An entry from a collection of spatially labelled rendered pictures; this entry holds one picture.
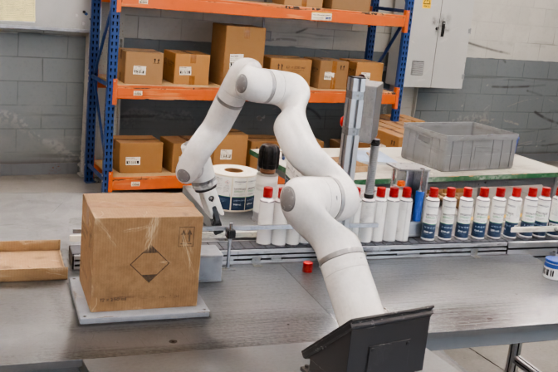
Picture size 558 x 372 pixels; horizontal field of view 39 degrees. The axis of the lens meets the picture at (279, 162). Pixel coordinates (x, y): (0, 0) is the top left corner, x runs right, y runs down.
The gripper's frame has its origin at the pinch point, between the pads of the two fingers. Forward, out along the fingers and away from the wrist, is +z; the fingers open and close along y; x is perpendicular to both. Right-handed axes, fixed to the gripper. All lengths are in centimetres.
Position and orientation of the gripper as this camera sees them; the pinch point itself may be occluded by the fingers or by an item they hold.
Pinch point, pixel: (217, 227)
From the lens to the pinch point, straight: 268.4
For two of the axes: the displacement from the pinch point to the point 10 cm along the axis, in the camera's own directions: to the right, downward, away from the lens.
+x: -9.1, 3.2, -2.6
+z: 2.3, 9.2, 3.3
